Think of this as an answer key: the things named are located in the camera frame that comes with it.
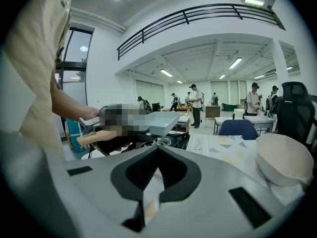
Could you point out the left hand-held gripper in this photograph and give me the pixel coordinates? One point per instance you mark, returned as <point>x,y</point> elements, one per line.
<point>91,124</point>

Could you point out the black balcony railing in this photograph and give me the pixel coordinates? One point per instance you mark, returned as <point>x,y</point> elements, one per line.
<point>198,14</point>

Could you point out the person's left forearm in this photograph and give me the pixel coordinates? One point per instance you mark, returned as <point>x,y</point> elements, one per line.
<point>67,103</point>

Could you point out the black cabinet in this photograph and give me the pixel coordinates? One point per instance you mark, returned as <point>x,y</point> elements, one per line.
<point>156,107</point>

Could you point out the wooden sink cabinet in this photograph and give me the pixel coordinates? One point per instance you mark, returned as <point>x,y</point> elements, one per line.
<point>184,123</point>

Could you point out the blue wrapped package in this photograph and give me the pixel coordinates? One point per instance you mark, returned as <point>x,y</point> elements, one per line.
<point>74,133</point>

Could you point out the blue chair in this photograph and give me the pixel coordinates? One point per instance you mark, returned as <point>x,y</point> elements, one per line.
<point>237,130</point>

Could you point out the white triangle patterned tablecloth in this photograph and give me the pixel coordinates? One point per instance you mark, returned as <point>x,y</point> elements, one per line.
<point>235,147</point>

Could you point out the black headrest office chair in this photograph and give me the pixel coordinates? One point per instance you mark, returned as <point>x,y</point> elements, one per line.
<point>294,113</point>

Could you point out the black framed glass window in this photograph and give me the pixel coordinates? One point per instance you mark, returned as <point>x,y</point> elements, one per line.
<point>76,41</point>

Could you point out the rectangular ceiling light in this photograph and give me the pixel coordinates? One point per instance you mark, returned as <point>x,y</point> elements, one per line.
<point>254,2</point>

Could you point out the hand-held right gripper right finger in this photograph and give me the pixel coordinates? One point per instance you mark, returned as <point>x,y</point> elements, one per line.
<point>183,180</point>

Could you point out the white portable induction cooktop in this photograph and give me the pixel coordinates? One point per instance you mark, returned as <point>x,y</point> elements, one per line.
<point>196,139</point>

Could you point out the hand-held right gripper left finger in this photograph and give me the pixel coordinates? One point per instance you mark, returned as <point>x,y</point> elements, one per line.
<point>123,177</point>

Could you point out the dark green bathtub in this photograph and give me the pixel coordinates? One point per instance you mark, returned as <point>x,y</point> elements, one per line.
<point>229,106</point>

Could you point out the person's beige shirt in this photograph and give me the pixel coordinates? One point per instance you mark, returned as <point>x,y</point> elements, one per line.
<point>32,58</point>

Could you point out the cream round frying pan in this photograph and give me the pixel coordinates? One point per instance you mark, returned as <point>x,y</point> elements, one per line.
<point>282,157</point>

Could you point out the white sink table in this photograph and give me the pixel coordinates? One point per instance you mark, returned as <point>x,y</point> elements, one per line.
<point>227,120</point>
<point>260,120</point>

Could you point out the rectangular pan with wooden handle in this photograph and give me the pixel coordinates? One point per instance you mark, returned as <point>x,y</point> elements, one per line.
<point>163,123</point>

